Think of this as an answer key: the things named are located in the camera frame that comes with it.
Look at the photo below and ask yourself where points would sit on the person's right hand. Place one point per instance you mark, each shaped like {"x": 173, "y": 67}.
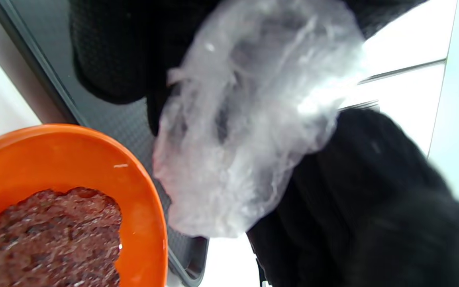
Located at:
{"x": 373, "y": 199}

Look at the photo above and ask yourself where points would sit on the person's left hand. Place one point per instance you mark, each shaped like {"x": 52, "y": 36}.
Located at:
{"x": 134, "y": 48}

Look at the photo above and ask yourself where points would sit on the orange bowl holding brown meat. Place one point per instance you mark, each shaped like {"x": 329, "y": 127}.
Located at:
{"x": 74, "y": 159}

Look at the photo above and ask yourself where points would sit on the orange bowl of brown meat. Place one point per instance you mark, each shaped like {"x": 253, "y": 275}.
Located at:
{"x": 253, "y": 119}

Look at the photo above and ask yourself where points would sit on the black plastic tray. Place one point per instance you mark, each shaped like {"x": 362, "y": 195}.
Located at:
{"x": 42, "y": 32}

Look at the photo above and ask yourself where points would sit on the brown meat slab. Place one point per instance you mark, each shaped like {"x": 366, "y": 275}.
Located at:
{"x": 54, "y": 239}

